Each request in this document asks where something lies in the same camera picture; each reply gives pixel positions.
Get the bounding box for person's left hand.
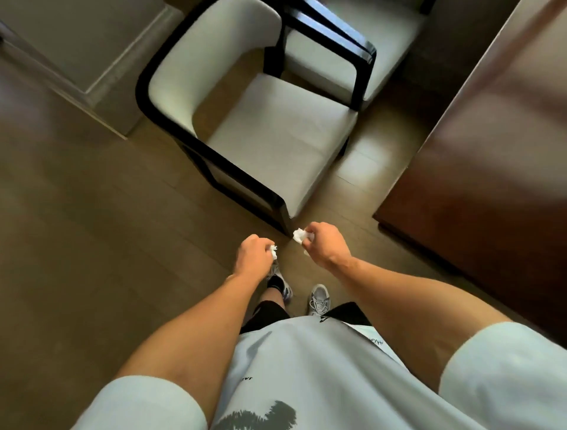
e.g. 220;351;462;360
233;234;276;281

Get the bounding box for person's right hand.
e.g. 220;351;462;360
302;222;353;272

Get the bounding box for large white tissue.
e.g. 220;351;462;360
292;228;314;258

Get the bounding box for person's right forearm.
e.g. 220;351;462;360
330;256;514;392

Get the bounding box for person's left forearm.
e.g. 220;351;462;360
116;271;262;419

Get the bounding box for grey left sneaker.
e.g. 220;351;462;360
267;261;293;303

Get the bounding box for grey sneaker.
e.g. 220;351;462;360
308;284;331;317
267;261;293;303

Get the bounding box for black shorts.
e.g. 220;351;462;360
239;300;373;335

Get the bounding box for grey right sneaker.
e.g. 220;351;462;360
308;284;331;317

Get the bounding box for white printed t-shirt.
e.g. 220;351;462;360
71;313;567;430

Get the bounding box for dark brown wooden table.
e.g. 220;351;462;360
373;0;567;348

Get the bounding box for black frame white cushion chair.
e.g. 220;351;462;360
283;0;437;111
136;0;377;236

